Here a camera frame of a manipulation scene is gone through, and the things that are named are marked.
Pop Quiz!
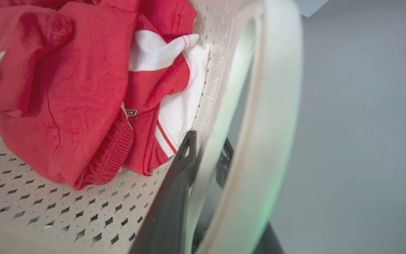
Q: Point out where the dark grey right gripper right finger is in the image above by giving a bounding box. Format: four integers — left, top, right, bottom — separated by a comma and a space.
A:
215, 138, 285, 254

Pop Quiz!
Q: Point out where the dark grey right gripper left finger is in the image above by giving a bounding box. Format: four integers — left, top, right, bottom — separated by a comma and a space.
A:
128, 130, 198, 254

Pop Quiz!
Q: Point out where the white perforated plastic laundry basket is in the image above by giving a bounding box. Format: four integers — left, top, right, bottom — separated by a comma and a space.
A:
0, 0, 303, 254

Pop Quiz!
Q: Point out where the red and white jersey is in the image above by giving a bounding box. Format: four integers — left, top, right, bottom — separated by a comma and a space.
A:
121, 0, 210, 176

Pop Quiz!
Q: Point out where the red sweatshirt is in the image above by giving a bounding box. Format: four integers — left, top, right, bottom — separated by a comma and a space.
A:
0, 0, 141, 191

